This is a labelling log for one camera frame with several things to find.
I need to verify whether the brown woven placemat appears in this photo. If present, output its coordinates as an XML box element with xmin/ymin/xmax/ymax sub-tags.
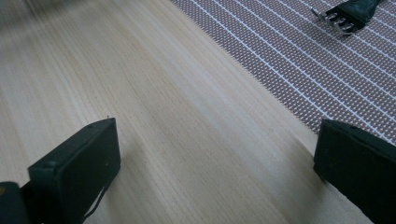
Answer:
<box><xmin>169</xmin><ymin>0</ymin><xmax>396</xmax><ymax>146</ymax></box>

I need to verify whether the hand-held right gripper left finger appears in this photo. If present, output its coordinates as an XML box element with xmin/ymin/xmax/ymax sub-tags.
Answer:
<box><xmin>20</xmin><ymin>117</ymin><xmax>121</xmax><ymax>224</ymax></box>

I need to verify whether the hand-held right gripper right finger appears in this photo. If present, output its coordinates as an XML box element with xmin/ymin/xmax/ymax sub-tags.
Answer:
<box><xmin>313</xmin><ymin>119</ymin><xmax>396</xmax><ymax>224</ymax></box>

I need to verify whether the metal fork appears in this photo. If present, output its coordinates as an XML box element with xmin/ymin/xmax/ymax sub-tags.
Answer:
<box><xmin>310</xmin><ymin>7</ymin><xmax>359</xmax><ymax>36</ymax></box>

